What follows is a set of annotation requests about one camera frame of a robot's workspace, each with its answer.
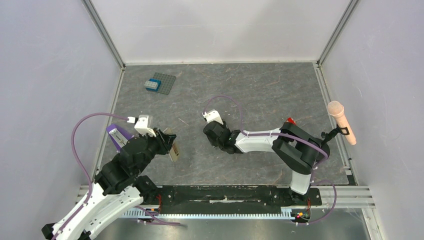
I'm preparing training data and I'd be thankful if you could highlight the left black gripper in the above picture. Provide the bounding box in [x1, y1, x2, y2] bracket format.
[135, 127, 177, 174]

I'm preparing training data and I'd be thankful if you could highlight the beige remote control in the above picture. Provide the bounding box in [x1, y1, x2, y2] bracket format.
[164, 127, 180, 162]

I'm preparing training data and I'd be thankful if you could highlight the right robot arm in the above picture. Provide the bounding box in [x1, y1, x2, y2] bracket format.
[203, 121, 330, 204]

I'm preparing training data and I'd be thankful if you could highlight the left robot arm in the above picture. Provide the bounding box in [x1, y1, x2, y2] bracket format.
[41, 128, 177, 240]

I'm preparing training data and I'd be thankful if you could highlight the grey lego brick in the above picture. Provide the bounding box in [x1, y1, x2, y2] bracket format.
[144, 80, 159, 90]

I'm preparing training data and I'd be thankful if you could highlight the blue lego brick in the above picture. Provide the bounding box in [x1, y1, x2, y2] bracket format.
[146, 78, 162, 92]

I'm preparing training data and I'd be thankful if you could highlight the grey lego baseplate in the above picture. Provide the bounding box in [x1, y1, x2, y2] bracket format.
[149, 72, 177, 95]

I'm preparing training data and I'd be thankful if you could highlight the red toy figure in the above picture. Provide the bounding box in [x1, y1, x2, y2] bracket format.
[286, 117, 296, 125]

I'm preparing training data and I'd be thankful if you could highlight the black microphone stand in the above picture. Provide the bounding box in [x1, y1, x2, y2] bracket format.
[321, 124, 351, 147]

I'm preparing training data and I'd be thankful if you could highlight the pink microphone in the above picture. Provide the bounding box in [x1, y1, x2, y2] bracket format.
[327, 100, 357, 146]

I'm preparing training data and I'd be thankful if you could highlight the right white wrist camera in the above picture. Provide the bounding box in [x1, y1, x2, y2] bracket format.
[202, 109, 224, 125]

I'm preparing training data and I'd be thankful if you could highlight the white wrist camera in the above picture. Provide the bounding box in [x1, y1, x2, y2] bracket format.
[127, 114, 157, 137]
[202, 109, 224, 125]

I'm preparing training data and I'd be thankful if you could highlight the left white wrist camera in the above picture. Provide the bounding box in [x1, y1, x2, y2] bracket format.
[127, 114, 157, 137]

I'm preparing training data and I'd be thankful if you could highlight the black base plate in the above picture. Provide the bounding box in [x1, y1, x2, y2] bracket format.
[153, 185, 322, 215]

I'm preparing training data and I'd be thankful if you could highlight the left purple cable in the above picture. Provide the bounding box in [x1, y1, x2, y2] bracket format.
[49, 112, 181, 240]

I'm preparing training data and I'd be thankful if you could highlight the purple cable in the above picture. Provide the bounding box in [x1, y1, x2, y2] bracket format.
[49, 112, 181, 240]
[202, 95, 338, 226]

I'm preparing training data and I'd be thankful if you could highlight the white cable duct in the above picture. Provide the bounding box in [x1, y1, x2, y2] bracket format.
[119, 207, 308, 221]

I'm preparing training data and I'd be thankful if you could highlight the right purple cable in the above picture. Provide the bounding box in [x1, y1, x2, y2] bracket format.
[202, 95, 338, 226]

